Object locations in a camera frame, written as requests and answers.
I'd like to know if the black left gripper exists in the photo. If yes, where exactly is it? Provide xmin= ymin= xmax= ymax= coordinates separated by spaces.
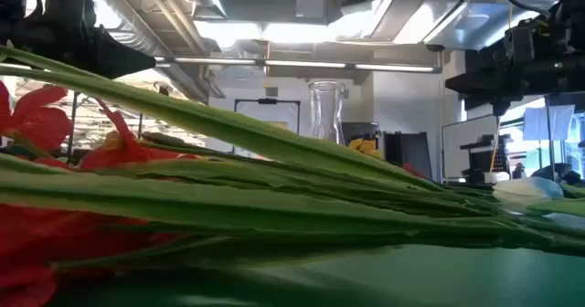
xmin=27 ymin=0 xmax=156 ymax=79

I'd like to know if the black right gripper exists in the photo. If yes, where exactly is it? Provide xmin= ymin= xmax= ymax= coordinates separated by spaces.
xmin=445 ymin=0 xmax=585 ymax=116

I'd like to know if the white artificial tulip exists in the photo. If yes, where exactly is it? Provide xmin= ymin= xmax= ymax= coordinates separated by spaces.
xmin=492 ymin=176 xmax=566 ymax=208

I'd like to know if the yellow artificial flower bunch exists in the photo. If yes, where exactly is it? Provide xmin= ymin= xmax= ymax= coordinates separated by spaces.
xmin=347 ymin=137 xmax=383 ymax=160

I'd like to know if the clear glass vase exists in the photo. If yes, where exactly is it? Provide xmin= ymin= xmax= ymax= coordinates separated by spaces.
xmin=308 ymin=80 xmax=347 ymax=146

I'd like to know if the white diffuser sheet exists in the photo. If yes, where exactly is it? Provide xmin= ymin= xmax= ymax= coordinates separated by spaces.
xmin=523 ymin=104 xmax=576 ymax=142

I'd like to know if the black light stand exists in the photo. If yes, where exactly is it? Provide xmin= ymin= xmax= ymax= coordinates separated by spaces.
xmin=542 ymin=95 xmax=557 ymax=183

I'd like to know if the black equipment rack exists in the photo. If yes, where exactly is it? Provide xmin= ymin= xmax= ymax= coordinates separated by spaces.
xmin=459 ymin=133 xmax=513 ymax=185

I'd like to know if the white board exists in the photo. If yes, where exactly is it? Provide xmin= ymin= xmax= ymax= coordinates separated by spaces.
xmin=441 ymin=113 xmax=500 ymax=183

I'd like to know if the person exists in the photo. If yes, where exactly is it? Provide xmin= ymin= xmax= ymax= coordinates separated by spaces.
xmin=531 ymin=162 xmax=584 ymax=185

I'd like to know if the black cabinet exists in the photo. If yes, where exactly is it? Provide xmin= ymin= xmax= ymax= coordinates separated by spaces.
xmin=383 ymin=131 xmax=433 ymax=180

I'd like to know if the dark grey cabinet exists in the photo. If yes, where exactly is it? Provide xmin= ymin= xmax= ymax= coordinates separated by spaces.
xmin=341 ymin=122 xmax=381 ymax=143

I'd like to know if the long ceiling light strip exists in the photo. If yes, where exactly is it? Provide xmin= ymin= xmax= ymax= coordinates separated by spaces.
xmin=154 ymin=56 xmax=442 ymax=74

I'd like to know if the green table mat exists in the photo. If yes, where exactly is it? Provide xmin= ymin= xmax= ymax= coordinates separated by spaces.
xmin=49 ymin=210 xmax=585 ymax=307

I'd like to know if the yellow hanging cable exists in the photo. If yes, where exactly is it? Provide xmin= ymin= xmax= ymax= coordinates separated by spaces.
xmin=489 ymin=114 xmax=504 ymax=174

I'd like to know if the silver ventilation duct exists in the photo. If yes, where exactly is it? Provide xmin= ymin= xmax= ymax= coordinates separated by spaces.
xmin=392 ymin=0 xmax=561 ymax=52

